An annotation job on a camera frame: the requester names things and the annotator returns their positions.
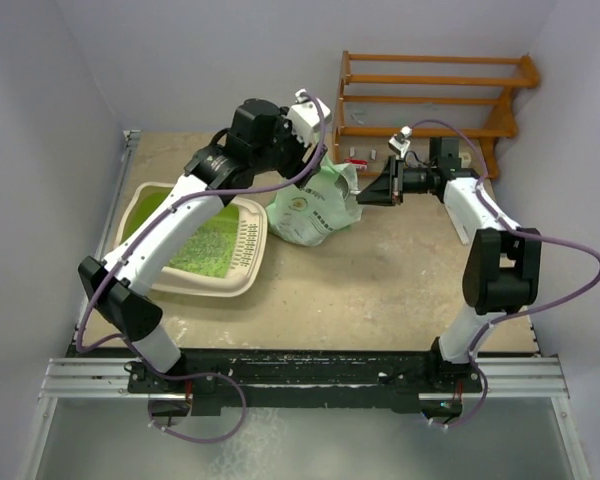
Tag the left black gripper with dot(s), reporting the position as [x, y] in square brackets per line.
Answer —
[298, 168]

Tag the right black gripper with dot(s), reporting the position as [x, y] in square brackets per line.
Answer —
[388, 187]

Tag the green cat litter bag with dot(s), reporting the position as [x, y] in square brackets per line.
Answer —
[307, 216]

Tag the silver metal scoop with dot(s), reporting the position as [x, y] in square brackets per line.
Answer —
[346, 190]

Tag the white bag clip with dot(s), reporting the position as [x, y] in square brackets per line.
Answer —
[458, 226]

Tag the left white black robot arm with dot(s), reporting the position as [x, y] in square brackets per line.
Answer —
[262, 137]

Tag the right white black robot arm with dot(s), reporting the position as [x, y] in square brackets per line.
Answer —
[501, 275]

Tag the red white small box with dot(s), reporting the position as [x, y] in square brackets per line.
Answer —
[359, 164]

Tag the green white carton box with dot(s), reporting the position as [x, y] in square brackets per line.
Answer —
[466, 159]

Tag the beige litter box green liner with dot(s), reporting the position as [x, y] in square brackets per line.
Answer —
[223, 257]

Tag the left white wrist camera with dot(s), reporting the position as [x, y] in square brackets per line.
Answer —
[304, 118]

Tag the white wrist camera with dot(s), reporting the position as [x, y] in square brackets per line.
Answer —
[304, 118]
[400, 143]

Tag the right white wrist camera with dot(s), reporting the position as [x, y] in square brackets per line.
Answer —
[400, 143]

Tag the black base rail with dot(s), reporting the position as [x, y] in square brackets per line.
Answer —
[210, 380]

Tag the aluminium frame rail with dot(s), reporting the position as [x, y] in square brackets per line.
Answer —
[106, 378]

